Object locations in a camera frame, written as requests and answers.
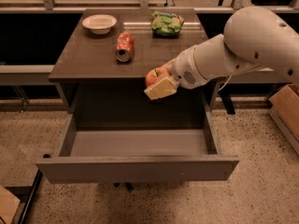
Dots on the cardboard box right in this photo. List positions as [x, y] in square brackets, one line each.
[285, 113]

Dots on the black floor rail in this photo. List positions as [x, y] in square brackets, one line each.
[26, 196]

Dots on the cardboard box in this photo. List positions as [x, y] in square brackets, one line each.
[9, 204]
[285, 113]

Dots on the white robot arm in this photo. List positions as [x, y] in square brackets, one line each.
[253, 38]

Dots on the cardboard box bottom left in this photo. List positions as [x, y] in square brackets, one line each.
[9, 204]

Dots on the open grey top drawer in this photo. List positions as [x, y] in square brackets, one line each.
[131, 156]

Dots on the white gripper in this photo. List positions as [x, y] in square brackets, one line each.
[184, 68]

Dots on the red apple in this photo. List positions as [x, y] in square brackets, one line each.
[153, 75]

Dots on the orange soda can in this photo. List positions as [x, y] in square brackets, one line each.
[125, 47]

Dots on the grey drawer cabinet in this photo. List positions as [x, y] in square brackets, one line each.
[102, 93]

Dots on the green chip bag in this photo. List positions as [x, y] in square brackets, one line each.
[164, 23]

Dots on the white bowl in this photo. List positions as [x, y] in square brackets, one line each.
[99, 24]

